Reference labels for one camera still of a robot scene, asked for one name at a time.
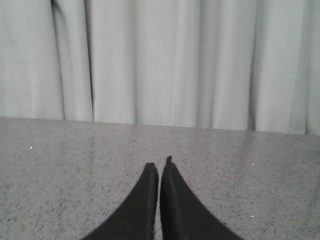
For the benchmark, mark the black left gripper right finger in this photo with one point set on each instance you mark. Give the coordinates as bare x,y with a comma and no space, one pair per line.
183,216

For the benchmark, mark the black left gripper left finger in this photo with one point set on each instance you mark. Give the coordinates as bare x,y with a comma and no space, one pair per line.
134,219

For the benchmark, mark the grey curtain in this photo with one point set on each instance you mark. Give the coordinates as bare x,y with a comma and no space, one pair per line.
222,64

